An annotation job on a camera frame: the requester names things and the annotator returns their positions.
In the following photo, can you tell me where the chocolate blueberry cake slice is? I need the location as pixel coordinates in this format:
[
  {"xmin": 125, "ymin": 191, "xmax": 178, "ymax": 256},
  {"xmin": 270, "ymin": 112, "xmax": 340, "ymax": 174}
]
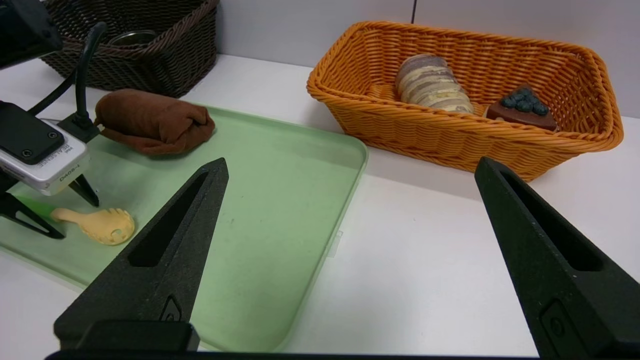
[{"xmin": 484, "ymin": 85, "xmax": 558, "ymax": 132}]

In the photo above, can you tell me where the orange wicker basket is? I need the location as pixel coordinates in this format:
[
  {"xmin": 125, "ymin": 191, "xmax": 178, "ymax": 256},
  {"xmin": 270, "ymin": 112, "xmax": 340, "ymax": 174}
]
[{"xmin": 306, "ymin": 21, "xmax": 625, "ymax": 182}]

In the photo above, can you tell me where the clear tape piece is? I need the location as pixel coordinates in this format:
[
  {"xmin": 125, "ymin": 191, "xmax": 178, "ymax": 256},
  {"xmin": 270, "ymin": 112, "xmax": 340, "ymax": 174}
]
[{"xmin": 327, "ymin": 230, "xmax": 344, "ymax": 259}]

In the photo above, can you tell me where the yellow pasta spoon green handle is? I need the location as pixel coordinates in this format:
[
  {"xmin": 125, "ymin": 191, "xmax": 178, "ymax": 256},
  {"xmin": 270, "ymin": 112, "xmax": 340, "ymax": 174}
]
[{"xmin": 15, "ymin": 196, "xmax": 136, "ymax": 246}]

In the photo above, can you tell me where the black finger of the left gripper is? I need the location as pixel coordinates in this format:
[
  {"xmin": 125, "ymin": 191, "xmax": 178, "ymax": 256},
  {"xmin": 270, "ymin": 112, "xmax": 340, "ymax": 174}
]
[
  {"xmin": 69, "ymin": 174, "xmax": 100, "ymax": 208},
  {"xmin": 0, "ymin": 192, "xmax": 66, "ymax": 240}
]

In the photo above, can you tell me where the striped twisted bread loaf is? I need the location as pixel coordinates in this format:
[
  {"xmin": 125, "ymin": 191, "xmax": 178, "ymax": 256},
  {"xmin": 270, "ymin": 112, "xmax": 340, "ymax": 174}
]
[{"xmin": 396, "ymin": 53, "xmax": 475, "ymax": 115}]

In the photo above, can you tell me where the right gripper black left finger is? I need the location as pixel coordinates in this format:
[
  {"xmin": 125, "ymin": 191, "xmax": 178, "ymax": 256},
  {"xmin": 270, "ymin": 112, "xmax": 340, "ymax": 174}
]
[{"xmin": 54, "ymin": 158, "xmax": 230, "ymax": 351}]

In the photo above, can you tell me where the light green plastic tray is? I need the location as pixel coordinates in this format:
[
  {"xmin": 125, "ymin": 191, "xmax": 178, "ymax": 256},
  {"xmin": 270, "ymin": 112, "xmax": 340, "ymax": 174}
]
[{"xmin": 0, "ymin": 102, "xmax": 369, "ymax": 353}]

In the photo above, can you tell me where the brown towel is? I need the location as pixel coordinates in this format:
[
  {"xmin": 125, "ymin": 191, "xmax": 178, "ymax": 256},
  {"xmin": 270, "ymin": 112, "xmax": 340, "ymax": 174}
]
[{"xmin": 94, "ymin": 89, "xmax": 217, "ymax": 156}]

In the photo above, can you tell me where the dark brown wicker basket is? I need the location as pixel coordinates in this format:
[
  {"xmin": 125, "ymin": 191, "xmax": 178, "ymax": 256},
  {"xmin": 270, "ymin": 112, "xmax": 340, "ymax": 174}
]
[{"xmin": 40, "ymin": 0, "xmax": 221, "ymax": 99}]

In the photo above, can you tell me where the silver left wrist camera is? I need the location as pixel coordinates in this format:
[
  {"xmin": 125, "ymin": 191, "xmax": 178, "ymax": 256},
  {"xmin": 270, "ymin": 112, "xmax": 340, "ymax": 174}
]
[{"xmin": 0, "ymin": 100, "xmax": 92, "ymax": 197}]

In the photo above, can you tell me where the black left camera cable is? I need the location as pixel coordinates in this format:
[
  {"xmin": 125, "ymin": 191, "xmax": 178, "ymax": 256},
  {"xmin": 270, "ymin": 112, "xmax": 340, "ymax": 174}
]
[{"xmin": 27, "ymin": 21, "xmax": 108, "ymax": 143}]

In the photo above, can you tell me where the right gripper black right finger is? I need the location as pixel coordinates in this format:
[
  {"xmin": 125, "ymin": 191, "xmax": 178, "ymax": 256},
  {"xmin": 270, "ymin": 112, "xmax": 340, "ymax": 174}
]
[{"xmin": 474, "ymin": 157, "xmax": 640, "ymax": 357}]

